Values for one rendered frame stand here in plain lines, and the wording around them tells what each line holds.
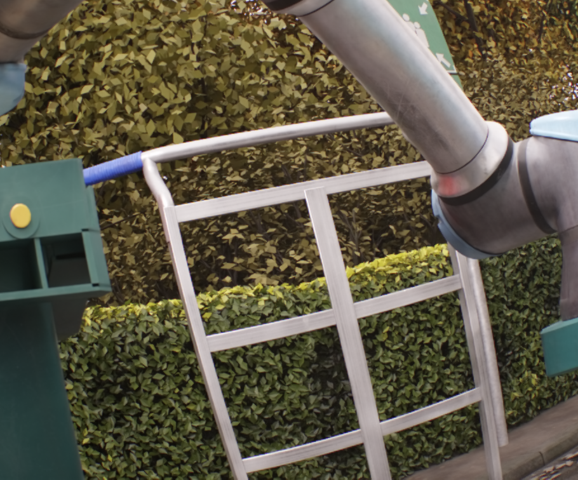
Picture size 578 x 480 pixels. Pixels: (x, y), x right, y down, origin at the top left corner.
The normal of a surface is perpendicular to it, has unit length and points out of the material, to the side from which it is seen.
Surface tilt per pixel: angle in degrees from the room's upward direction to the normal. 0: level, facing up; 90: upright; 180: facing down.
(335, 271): 90
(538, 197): 109
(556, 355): 90
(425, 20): 90
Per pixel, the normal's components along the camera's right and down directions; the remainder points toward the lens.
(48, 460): 0.48, -0.20
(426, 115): -0.03, 0.55
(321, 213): 0.27, -0.22
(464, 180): -0.65, 0.03
